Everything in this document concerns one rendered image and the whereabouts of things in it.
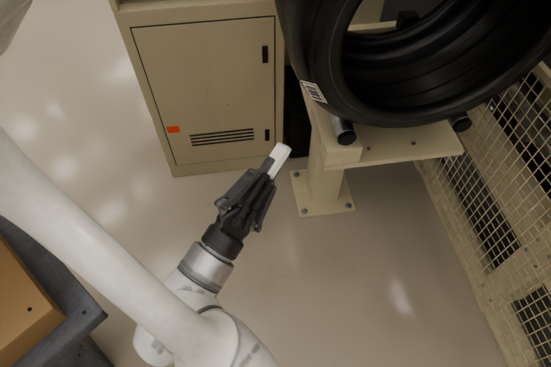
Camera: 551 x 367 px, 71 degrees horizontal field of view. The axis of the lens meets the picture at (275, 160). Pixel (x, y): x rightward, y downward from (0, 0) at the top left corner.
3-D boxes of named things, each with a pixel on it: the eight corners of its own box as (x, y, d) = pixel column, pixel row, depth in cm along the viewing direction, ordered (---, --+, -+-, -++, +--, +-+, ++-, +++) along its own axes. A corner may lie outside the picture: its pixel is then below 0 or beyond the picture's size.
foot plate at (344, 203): (289, 171, 195) (289, 169, 193) (341, 165, 197) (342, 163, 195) (298, 219, 179) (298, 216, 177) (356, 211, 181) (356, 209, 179)
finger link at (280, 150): (260, 173, 76) (258, 171, 75) (280, 143, 77) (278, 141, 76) (270, 178, 74) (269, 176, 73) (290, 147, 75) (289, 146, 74)
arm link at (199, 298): (201, 272, 78) (242, 309, 70) (156, 342, 76) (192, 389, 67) (163, 256, 71) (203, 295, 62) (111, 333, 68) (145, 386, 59)
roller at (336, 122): (325, 40, 109) (322, 53, 113) (309, 41, 108) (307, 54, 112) (359, 133, 88) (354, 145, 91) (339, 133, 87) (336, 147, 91)
